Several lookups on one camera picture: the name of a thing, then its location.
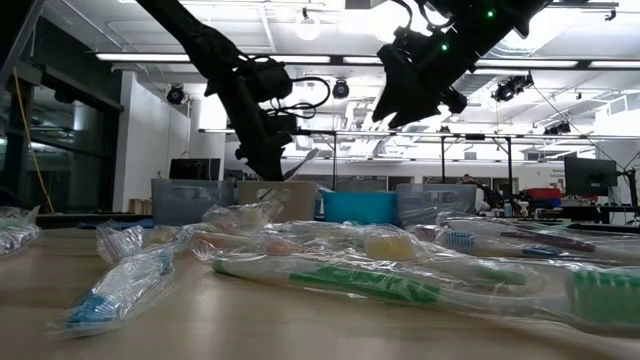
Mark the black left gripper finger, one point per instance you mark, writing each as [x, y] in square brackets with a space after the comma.
[284, 157]
[265, 167]

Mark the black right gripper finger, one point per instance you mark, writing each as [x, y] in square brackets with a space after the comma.
[425, 107]
[395, 85]

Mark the blue toothbrush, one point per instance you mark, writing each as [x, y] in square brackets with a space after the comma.
[120, 290]
[457, 239]

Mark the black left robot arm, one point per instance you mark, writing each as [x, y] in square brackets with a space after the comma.
[200, 45]

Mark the long ceiling light strip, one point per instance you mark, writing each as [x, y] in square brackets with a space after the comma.
[310, 59]
[525, 63]
[615, 64]
[360, 60]
[150, 57]

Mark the white plastic bin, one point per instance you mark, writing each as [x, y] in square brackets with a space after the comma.
[290, 207]

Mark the black ceiling spotlight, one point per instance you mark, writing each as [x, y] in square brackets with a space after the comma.
[176, 94]
[341, 89]

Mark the black computer monitor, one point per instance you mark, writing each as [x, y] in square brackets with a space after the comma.
[590, 175]
[195, 169]

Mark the black track light cluster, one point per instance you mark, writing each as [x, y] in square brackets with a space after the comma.
[512, 87]
[557, 128]

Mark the smoky transparent plastic bin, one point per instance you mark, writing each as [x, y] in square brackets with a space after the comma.
[435, 202]
[190, 205]

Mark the teal plastic bin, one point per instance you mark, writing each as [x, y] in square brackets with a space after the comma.
[360, 207]

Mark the person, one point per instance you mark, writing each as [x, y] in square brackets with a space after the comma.
[472, 192]

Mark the wooden crate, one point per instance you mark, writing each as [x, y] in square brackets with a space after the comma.
[140, 206]

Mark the red storage bin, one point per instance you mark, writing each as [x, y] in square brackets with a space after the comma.
[545, 193]

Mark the blue storage bin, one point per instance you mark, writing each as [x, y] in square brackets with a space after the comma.
[550, 203]

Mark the black gantry frame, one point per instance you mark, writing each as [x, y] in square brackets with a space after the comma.
[475, 136]
[320, 132]

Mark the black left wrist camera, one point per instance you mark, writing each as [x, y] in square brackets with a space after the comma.
[272, 80]

